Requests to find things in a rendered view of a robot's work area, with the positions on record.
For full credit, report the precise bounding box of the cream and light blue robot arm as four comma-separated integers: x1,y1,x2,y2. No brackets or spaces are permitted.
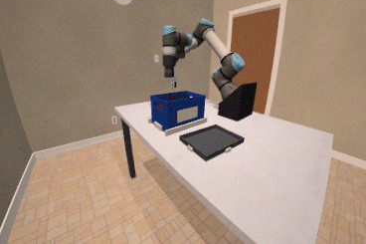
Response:
162,19,245,100

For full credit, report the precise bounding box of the blue divided crate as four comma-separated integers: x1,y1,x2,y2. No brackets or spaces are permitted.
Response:
150,91,205,132

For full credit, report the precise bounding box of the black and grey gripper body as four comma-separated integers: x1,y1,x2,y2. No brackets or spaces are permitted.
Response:
162,47,185,78

